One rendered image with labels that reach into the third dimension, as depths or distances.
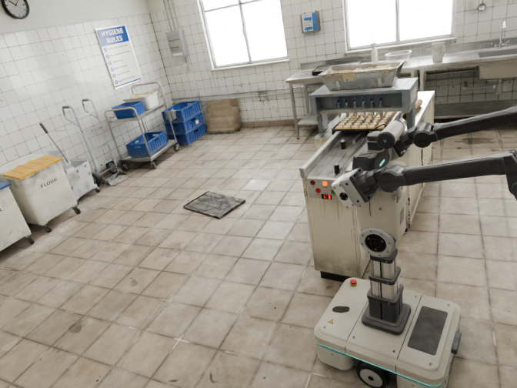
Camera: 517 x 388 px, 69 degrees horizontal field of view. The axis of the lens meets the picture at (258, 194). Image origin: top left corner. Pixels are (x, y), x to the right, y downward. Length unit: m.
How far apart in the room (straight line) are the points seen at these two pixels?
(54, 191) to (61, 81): 1.67
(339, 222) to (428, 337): 0.84
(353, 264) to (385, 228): 0.94
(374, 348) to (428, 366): 0.25
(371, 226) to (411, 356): 0.66
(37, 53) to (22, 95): 0.59
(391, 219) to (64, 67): 5.03
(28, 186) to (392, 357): 3.91
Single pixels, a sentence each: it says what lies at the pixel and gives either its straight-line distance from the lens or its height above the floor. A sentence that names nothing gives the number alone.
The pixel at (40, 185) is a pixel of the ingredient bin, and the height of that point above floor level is 0.54.
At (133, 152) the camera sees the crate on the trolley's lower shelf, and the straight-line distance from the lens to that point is 6.01.
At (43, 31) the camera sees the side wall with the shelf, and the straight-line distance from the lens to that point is 5.88.
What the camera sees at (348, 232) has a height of 0.45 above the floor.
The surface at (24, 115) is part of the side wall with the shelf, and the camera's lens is 5.50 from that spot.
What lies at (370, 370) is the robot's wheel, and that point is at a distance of 2.14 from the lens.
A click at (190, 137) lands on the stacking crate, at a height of 0.11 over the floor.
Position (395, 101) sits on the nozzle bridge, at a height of 1.08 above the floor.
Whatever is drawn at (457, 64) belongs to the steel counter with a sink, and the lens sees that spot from 5.13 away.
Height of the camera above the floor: 1.82
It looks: 26 degrees down
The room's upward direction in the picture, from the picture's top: 11 degrees counter-clockwise
